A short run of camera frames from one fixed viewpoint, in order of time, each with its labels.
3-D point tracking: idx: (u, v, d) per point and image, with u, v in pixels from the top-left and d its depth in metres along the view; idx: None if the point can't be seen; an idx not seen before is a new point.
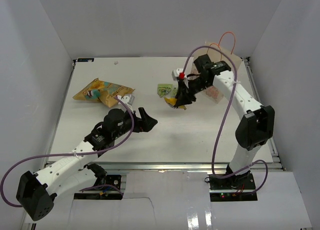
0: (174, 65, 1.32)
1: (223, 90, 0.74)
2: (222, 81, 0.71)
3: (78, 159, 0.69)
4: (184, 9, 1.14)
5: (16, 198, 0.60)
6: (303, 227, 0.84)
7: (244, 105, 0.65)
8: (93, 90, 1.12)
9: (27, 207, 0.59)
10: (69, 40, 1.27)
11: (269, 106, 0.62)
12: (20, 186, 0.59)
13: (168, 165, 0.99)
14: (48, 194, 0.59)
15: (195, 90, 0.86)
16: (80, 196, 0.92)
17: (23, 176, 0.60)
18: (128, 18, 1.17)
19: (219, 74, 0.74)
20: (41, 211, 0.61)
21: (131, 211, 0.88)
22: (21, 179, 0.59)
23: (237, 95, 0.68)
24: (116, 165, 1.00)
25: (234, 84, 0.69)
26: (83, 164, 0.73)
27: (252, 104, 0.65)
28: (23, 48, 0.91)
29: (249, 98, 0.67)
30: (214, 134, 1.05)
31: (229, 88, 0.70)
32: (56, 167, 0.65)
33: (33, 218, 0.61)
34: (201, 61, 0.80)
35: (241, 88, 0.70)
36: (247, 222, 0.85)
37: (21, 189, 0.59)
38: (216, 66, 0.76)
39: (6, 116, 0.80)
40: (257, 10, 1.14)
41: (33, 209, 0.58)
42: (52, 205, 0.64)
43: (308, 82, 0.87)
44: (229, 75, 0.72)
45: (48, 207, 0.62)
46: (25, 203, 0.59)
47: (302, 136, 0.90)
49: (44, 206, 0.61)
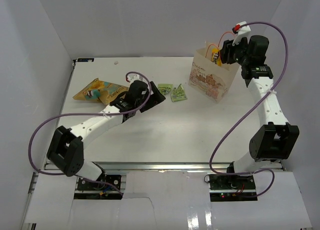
0: (174, 65, 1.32)
1: (255, 94, 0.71)
2: (258, 86, 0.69)
3: (107, 118, 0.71)
4: (184, 9, 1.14)
5: (49, 152, 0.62)
6: (303, 227, 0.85)
7: (268, 117, 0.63)
8: (93, 90, 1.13)
9: (62, 160, 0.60)
10: (70, 40, 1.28)
11: (296, 128, 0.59)
12: (56, 139, 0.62)
13: (168, 165, 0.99)
14: (82, 148, 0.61)
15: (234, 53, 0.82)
16: (80, 196, 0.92)
17: (57, 129, 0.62)
18: (128, 18, 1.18)
19: (258, 78, 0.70)
20: (73, 167, 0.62)
21: (131, 211, 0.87)
22: (56, 133, 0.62)
23: (265, 104, 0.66)
24: (116, 165, 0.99)
25: (269, 92, 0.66)
26: (110, 125, 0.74)
27: (278, 119, 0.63)
28: (23, 48, 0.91)
29: (278, 110, 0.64)
30: (214, 134, 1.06)
31: (261, 94, 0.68)
32: (88, 124, 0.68)
33: (66, 174, 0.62)
34: (257, 51, 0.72)
35: (275, 99, 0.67)
36: (247, 222, 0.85)
37: (56, 143, 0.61)
38: (258, 71, 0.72)
39: (6, 115, 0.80)
40: (256, 11, 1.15)
41: (67, 162, 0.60)
42: (83, 162, 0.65)
43: (309, 82, 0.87)
44: (266, 82, 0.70)
45: (80, 163, 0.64)
46: (59, 156, 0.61)
47: (303, 136, 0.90)
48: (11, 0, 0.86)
49: (77, 161, 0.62)
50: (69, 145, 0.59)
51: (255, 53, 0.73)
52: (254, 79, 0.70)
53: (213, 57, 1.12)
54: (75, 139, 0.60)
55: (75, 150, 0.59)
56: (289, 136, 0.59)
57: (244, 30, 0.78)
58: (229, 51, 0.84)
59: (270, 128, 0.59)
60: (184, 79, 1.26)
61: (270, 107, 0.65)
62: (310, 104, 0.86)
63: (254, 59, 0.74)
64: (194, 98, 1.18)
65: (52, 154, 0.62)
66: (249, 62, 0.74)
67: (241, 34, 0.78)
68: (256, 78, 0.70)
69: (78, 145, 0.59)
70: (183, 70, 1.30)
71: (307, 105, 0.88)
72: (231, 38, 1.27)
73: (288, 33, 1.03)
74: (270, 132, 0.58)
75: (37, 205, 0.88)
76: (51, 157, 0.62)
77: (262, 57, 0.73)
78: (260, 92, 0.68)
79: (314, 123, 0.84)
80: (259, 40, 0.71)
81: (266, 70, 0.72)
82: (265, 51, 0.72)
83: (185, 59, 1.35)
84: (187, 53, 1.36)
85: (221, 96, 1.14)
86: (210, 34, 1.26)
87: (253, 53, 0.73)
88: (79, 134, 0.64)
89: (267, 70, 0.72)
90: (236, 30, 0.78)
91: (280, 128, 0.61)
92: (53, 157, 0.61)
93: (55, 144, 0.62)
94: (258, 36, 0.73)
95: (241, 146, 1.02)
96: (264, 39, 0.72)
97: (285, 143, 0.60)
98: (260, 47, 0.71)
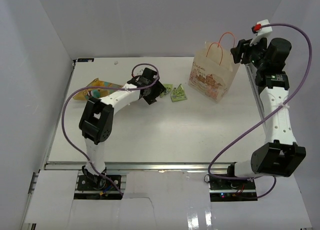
0: (173, 65, 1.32)
1: (266, 105, 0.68)
2: (270, 97, 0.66)
3: (129, 92, 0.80)
4: (184, 10, 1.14)
5: (82, 121, 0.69)
6: (303, 227, 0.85)
7: (274, 133, 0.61)
8: (93, 90, 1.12)
9: (94, 127, 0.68)
10: (70, 40, 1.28)
11: (303, 150, 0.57)
12: (88, 108, 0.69)
13: (168, 165, 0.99)
14: (112, 114, 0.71)
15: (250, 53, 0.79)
16: (80, 196, 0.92)
17: (89, 99, 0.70)
18: (128, 18, 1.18)
19: (272, 88, 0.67)
20: (104, 133, 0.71)
21: (132, 211, 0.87)
22: (88, 103, 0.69)
23: (274, 119, 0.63)
24: (116, 165, 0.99)
25: (281, 106, 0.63)
26: (130, 99, 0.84)
27: (286, 137, 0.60)
28: (23, 48, 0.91)
29: (287, 128, 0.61)
30: (214, 134, 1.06)
31: (272, 106, 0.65)
32: (114, 95, 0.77)
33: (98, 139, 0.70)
34: (276, 58, 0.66)
35: (286, 114, 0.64)
36: (247, 222, 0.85)
37: (88, 112, 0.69)
38: (273, 79, 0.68)
39: (6, 115, 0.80)
40: (256, 12, 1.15)
41: (100, 127, 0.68)
42: (110, 130, 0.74)
43: (309, 82, 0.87)
44: (280, 93, 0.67)
45: (108, 130, 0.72)
46: (91, 124, 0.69)
47: (303, 136, 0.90)
48: (11, 0, 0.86)
49: (106, 128, 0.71)
50: (103, 111, 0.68)
51: (273, 60, 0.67)
52: (268, 89, 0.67)
53: (214, 57, 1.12)
54: (107, 107, 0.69)
55: (108, 116, 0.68)
56: (294, 156, 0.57)
57: (264, 30, 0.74)
58: (245, 51, 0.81)
59: (274, 146, 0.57)
60: (184, 79, 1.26)
61: (279, 124, 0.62)
62: (310, 104, 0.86)
63: (272, 66, 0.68)
64: (194, 98, 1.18)
65: (84, 122, 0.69)
66: (265, 68, 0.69)
67: (260, 35, 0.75)
68: (270, 88, 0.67)
69: (110, 111, 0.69)
70: (183, 70, 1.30)
71: (307, 105, 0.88)
72: (231, 38, 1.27)
73: (288, 34, 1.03)
74: (274, 150, 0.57)
75: (37, 205, 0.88)
76: (84, 126, 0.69)
77: (280, 64, 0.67)
78: (272, 104, 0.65)
79: (315, 123, 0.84)
80: (280, 46, 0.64)
81: (282, 79, 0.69)
82: (285, 59, 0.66)
83: (185, 59, 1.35)
84: (186, 53, 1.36)
85: (221, 96, 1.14)
86: (210, 34, 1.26)
87: (271, 60, 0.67)
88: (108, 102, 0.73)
89: (283, 80, 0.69)
90: (255, 30, 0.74)
91: (287, 148, 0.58)
92: (86, 124, 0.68)
93: (87, 113, 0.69)
94: (280, 41, 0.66)
95: (241, 146, 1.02)
96: (286, 45, 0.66)
97: (289, 162, 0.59)
98: (280, 54, 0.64)
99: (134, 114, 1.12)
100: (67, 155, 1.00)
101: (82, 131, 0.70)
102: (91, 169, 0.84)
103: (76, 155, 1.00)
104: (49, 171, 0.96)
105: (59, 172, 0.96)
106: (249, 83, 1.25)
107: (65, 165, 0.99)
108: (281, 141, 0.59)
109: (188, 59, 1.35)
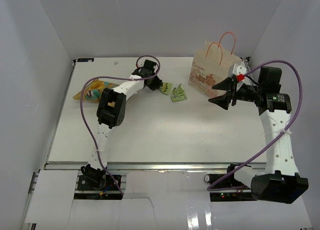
0: (174, 65, 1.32)
1: (267, 130, 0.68)
2: (271, 121, 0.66)
3: (135, 82, 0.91)
4: (184, 10, 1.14)
5: (99, 109, 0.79)
6: (303, 227, 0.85)
7: (275, 163, 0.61)
8: (93, 90, 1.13)
9: (110, 113, 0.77)
10: (70, 40, 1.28)
11: (305, 180, 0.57)
12: (104, 97, 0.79)
13: (168, 165, 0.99)
14: (125, 101, 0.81)
15: (241, 95, 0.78)
16: (80, 196, 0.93)
17: (104, 90, 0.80)
18: (128, 18, 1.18)
19: (273, 111, 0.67)
20: (120, 117, 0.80)
21: (131, 211, 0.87)
22: (104, 93, 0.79)
23: (276, 147, 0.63)
24: (116, 165, 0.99)
25: (283, 132, 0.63)
26: (136, 88, 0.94)
27: (287, 167, 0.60)
28: (22, 49, 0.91)
29: (288, 157, 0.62)
30: (214, 134, 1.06)
31: (272, 135, 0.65)
32: (124, 85, 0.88)
33: (116, 123, 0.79)
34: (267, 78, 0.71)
35: (288, 140, 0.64)
36: (247, 222, 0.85)
37: (105, 101, 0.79)
38: (275, 100, 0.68)
39: (7, 116, 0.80)
40: (255, 12, 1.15)
41: (116, 112, 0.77)
42: (124, 114, 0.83)
43: (308, 82, 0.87)
44: (282, 117, 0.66)
45: (122, 114, 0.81)
46: (107, 111, 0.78)
47: (301, 136, 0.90)
48: (11, 0, 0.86)
49: (121, 113, 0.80)
50: (117, 99, 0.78)
51: (268, 80, 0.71)
52: (269, 112, 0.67)
53: (214, 57, 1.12)
54: (120, 95, 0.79)
55: (122, 102, 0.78)
56: (296, 188, 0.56)
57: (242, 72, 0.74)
58: (235, 96, 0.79)
59: (275, 177, 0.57)
60: (184, 79, 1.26)
61: (280, 152, 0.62)
62: (309, 105, 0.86)
63: (268, 89, 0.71)
64: (194, 98, 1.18)
65: (101, 110, 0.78)
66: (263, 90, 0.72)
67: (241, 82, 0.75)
68: (271, 110, 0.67)
69: (124, 98, 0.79)
70: (182, 70, 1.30)
71: (306, 104, 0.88)
72: (230, 38, 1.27)
73: (287, 34, 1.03)
74: (275, 182, 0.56)
75: (37, 205, 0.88)
76: (101, 113, 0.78)
77: (275, 85, 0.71)
78: (273, 130, 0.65)
79: (314, 123, 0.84)
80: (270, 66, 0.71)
81: (284, 100, 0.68)
82: (279, 78, 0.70)
83: (185, 59, 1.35)
84: (186, 53, 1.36)
85: None
86: (210, 34, 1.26)
87: (267, 82, 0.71)
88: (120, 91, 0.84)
89: (285, 101, 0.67)
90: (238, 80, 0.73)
91: (288, 177, 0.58)
92: (103, 112, 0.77)
93: (104, 101, 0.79)
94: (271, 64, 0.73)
95: (241, 146, 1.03)
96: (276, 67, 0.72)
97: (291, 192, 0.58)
98: (272, 73, 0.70)
99: (135, 114, 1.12)
100: (67, 155, 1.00)
101: (99, 118, 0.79)
102: (95, 163, 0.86)
103: (76, 155, 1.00)
104: (49, 171, 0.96)
105: (59, 172, 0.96)
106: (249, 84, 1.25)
107: (65, 165, 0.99)
108: (282, 172, 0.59)
109: (188, 59, 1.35)
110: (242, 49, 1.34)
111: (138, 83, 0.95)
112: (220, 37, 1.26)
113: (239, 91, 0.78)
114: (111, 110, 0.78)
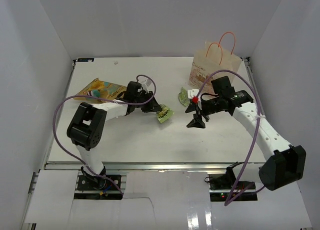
0: (174, 65, 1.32)
1: (246, 125, 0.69)
2: (245, 114, 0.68)
3: (119, 104, 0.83)
4: (184, 10, 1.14)
5: (70, 127, 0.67)
6: (303, 227, 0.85)
7: (270, 145, 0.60)
8: (93, 90, 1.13)
9: (84, 132, 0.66)
10: (70, 40, 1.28)
11: (300, 147, 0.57)
12: (79, 113, 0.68)
13: (168, 165, 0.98)
14: (104, 120, 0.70)
15: (208, 111, 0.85)
16: (80, 196, 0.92)
17: (80, 105, 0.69)
18: (128, 18, 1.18)
19: (241, 105, 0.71)
20: (95, 138, 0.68)
21: (131, 211, 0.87)
22: (80, 107, 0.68)
23: (262, 132, 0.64)
24: (116, 165, 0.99)
25: (259, 118, 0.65)
26: (118, 111, 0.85)
27: (280, 144, 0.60)
28: (23, 49, 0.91)
29: (275, 135, 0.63)
30: (214, 134, 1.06)
31: (252, 124, 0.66)
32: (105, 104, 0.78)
33: (89, 145, 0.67)
34: (221, 86, 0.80)
35: (266, 123, 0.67)
36: (247, 222, 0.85)
37: (79, 116, 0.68)
38: (237, 98, 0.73)
39: (7, 116, 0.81)
40: (255, 11, 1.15)
41: (92, 131, 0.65)
42: (100, 135, 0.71)
43: (308, 82, 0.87)
44: (250, 107, 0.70)
45: (98, 135, 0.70)
46: (80, 129, 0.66)
47: (301, 135, 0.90)
48: None
49: (97, 133, 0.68)
50: (95, 116, 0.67)
51: (223, 88, 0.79)
52: (239, 108, 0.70)
53: (214, 57, 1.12)
54: (98, 111, 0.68)
55: (101, 120, 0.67)
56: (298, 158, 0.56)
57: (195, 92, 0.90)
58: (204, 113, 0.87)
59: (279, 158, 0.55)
60: (184, 79, 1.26)
61: (268, 134, 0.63)
62: (309, 105, 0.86)
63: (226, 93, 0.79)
64: None
65: (73, 128, 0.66)
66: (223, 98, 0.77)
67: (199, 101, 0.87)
68: (239, 106, 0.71)
69: (103, 116, 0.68)
70: (182, 70, 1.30)
71: (306, 104, 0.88)
72: (230, 38, 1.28)
73: (287, 34, 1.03)
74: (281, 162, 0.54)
75: (37, 205, 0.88)
76: (73, 131, 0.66)
77: (229, 88, 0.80)
78: (250, 120, 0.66)
79: (313, 123, 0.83)
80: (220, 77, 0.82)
81: (244, 94, 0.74)
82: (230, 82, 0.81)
83: (185, 59, 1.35)
84: (186, 53, 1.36)
85: None
86: (210, 35, 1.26)
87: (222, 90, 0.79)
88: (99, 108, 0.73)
89: (245, 95, 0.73)
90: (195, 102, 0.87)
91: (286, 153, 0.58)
92: (76, 130, 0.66)
93: (78, 117, 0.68)
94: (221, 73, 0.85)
95: (241, 146, 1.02)
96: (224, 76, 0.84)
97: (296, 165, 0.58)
98: (223, 81, 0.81)
99: (135, 114, 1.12)
100: (67, 155, 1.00)
101: (70, 137, 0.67)
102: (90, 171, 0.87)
103: (76, 155, 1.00)
104: (49, 171, 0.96)
105: (59, 172, 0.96)
106: (249, 84, 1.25)
107: (65, 165, 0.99)
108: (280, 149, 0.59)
109: (188, 59, 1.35)
110: (242, 49, 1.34)
111: (121, 107, 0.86)
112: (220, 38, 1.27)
113: (205, 109, 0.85)
114: (85, 128, 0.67)
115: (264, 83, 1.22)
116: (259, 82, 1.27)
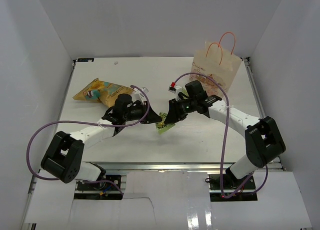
0: (174, 65, 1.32)
1: (220, 118, 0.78)
2: (217, 109, 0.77)
3: (103, 129, 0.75)
4: (184, 10, 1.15)
5: (44, 160, 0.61)
6: (303, 227, 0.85)
7: (243, 123, 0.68)
8: (93, 90, 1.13)
9: (59, 165, 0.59)
10: (70, 40, 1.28)
11: (268, 117, 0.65)
12: (55, 143, 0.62)
13: (168, 165, 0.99)
14: (82, 152, 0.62)
15: (183, 111, 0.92)
16: (80, 196, 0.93)
17: (57, 135, 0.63)
18: (128, 18, 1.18)
19: (212, 105, 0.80)
20: (71, 171, 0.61)
21: (131, 211, 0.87)
22: (55, 138, 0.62)
23: (233, 116, 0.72)
24: (116, 165, 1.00)
25: (228, 108, 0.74)
26: (104, 135, 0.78)
27: (250, 120, 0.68)
28: (22, 48, 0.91)
29: (245, 116, 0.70)
30: (214, 134, 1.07)
31: (223, 113, 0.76)
32: (86, 131, 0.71)
33: (64, 180, 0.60)
34: (195, 90, 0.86)
35: (236, 109, 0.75)
36: (247, 222, 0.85)
37: (54, 148, 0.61)
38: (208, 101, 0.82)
39: (7, 115, 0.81)
40: (255, 11, 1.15)
41: (66, 165, 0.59)
42: (79, 168, 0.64)
43: (308, 82, 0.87)
44: (221, 103, 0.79)
45: (76, 168, 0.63)
46: (56, 162, 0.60)
47: (302, 136, 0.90)
48: None
49: (74, 167, 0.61)
50: (71, 148, 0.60)
51: (196, 93, 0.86)
52: (210, 107, 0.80)
53: (214, 57, 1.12)
54: (74, 143, 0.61)
55: (77, 153, 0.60)
56: (270, 127, 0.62)
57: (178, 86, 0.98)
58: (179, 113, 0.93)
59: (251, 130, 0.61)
60: (184, 80, 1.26)
61: (239, 116, 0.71)
62: (309, 105, 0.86)
63: (199, 98, 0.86)
64: None
65: (48, 159, 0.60)
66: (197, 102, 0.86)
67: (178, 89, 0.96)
68: (210, 106, 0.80)
69: (79, 148, 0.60)
70: (183, 70, 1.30)
71: (306, 104, 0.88)
72: (230, 38, 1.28)
73: (287, 34, 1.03)
74: (254, 133, 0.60)
75: (37, 205, 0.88)
76: (47, 164, 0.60)
77: (203, 93, 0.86)
78: (222, 112, 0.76)
79: (313, 123, 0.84)
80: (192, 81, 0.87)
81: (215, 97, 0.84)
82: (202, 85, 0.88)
83: (185, 59, 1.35)
84: (187, 53, 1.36)
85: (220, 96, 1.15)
86: (210, 35, 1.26)
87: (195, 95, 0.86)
88: (78, 138, 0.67)
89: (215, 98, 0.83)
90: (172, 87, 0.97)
91: (259, 126, 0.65)
92: (51, 163, 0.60)
93: (53, 149, 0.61)
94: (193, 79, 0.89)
95: (241, 147, 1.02)
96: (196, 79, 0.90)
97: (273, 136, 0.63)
98: (196, 86, 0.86)
99: None
100: None
101: (46, 169, 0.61)
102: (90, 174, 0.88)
103: None
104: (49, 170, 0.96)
105: None
106: (249, 84, 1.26)
107: None
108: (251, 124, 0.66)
109: (188, 59, 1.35)
110: (242, 49, 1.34)
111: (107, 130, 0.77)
112: (220, 38, 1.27)
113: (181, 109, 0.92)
114: (61, 160, 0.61)
115: (264, 83, 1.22)
116: (259, 82, 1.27)
